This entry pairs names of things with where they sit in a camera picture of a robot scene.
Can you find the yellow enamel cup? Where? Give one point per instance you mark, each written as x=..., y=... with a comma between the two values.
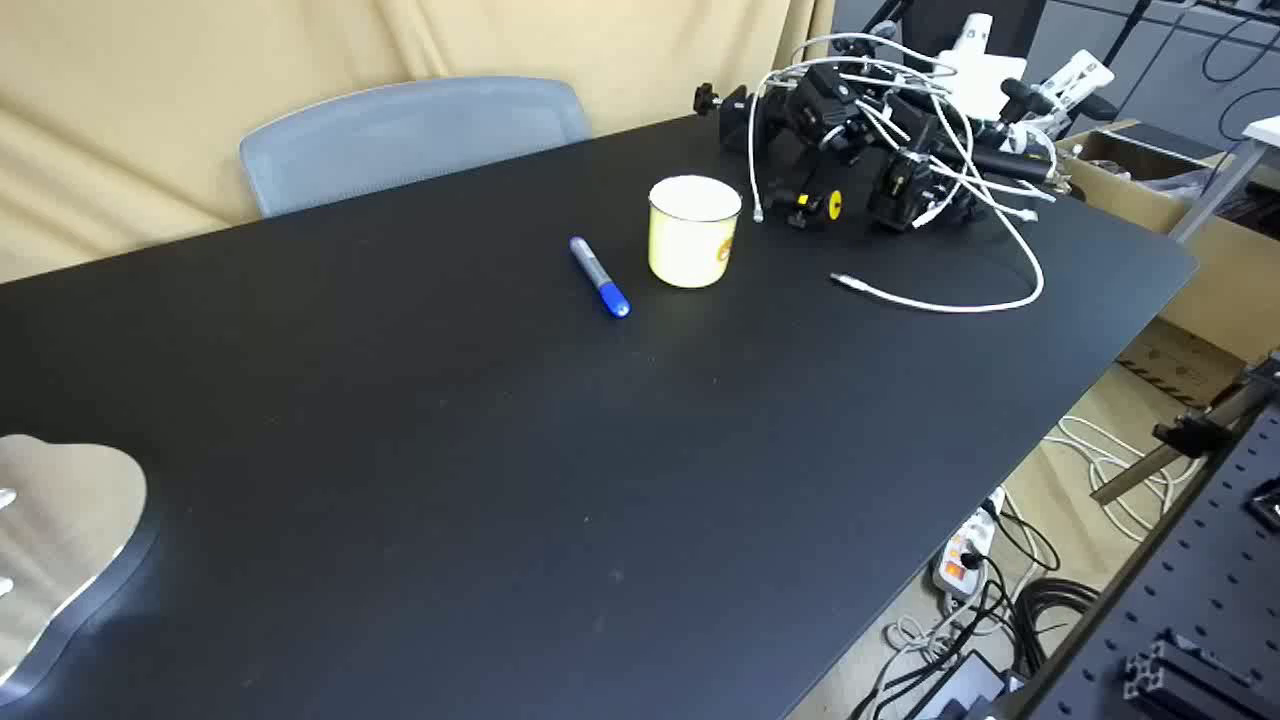
x=691, y=244

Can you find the white power strip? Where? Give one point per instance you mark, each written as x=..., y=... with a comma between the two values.
x=962, y=560

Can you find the cardboard box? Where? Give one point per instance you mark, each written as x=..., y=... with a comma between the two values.
x=1227, y=282

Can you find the black tripod stand pile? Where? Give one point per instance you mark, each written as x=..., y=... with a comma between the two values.
x=852, y=165

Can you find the blue marker pen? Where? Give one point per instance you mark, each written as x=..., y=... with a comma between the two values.
x=602, y=278

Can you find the white camera device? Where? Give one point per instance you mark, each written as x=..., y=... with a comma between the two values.
x=981, y=79

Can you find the gray chair backrest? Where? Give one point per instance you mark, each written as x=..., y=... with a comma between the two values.
x=402, y=134

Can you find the tan cloth backdrop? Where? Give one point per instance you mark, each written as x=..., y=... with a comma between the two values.
x=135, y=83

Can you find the black perforated breadboard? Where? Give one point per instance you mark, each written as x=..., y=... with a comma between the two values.
x=1203, y=586

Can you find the black metal bracket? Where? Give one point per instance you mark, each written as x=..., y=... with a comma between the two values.
x=1220, y=421

